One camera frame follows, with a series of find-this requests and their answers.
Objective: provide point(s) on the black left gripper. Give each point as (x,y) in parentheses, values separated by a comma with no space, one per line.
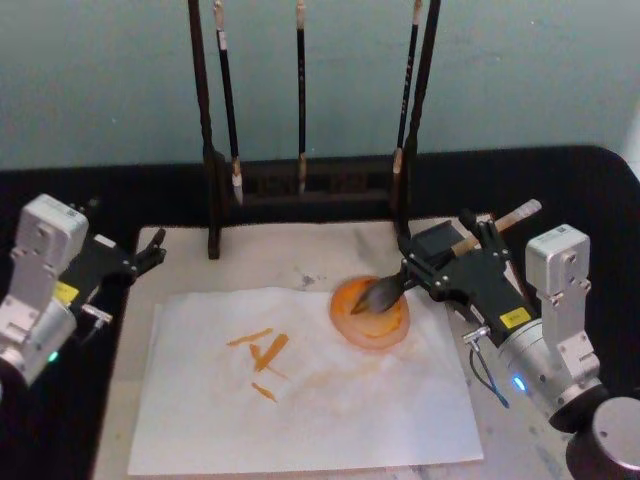
(97,265)

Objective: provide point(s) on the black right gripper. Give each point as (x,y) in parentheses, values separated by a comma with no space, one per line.
(480,290)

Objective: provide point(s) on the dark wooden brush rack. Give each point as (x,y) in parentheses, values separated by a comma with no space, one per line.
(212,200)

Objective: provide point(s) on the white felt mat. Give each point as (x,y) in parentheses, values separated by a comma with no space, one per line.
(260,255)

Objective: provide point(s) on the round orange paint dish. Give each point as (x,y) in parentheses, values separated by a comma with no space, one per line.
(380,332)

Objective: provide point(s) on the black table cloth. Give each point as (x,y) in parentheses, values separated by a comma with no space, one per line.
(575,175)

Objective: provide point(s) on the hanging black calligraphy brush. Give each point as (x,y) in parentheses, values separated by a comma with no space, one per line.
(229,100)
(301,100)
(407,90)

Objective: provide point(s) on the white paper sheet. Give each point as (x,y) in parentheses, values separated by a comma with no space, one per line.
(350,425)

